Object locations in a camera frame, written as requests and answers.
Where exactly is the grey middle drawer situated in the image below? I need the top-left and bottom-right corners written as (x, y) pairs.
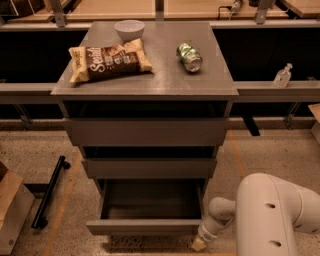
top-left (82, 158), bottom-right (217, 179)

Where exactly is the clear sanitizer bottle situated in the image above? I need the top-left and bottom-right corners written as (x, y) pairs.
top-left (273, 63), bottom-right (293, 88)

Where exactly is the white bowl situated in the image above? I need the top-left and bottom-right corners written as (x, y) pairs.
top-left (114, 20), bottom-right (145, 41)

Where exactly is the green soda can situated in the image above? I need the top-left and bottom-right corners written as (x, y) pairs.
top-left (176, 43), bottom-right (202, 73)

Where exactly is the grey drawer cabinet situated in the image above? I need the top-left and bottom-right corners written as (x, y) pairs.
top-left (50, 21), bottom-right (240, 201)

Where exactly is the cardboard box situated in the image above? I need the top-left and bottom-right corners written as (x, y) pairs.
top-left (0, 162), bottom-right (35, 255)

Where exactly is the grey top drawer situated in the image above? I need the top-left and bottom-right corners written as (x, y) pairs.
top-left (64, 118), bottom-right (226, 147)

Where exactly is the black metal bar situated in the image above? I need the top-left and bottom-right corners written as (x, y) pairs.
top-left (31, 156), bottom-right (71, 229)

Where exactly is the black cable with plug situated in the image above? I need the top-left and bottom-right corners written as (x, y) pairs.
top-left (217, 0), bottom-right (244, 19)

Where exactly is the grey bottom drawer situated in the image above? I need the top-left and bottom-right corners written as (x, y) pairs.
top-left (87, 179), bottom-right (203, 236)

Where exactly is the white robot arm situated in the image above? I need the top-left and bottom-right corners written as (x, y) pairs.
top-left (192, 173), bottom-right (320, 256)

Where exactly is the brown chip bag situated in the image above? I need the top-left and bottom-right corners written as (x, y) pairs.
top-left (69, 39), bottom-right (152, 83)

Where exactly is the grey drawer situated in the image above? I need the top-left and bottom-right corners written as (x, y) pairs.
top-left (87, 179), bottom-right (203, 236)
top-left (82, 158), bottom-right (217, 179)
top-left (64, 118), bottom-right (226, 147)

